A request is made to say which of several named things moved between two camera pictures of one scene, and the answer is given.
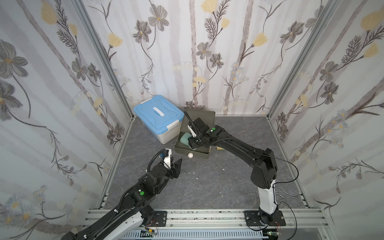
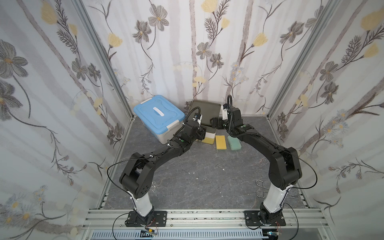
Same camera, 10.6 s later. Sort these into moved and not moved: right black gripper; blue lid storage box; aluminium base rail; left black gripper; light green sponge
Moved: left black gripper; light green sponge; right black gripper
Not moved: blue lid storage box; aluminium base rail
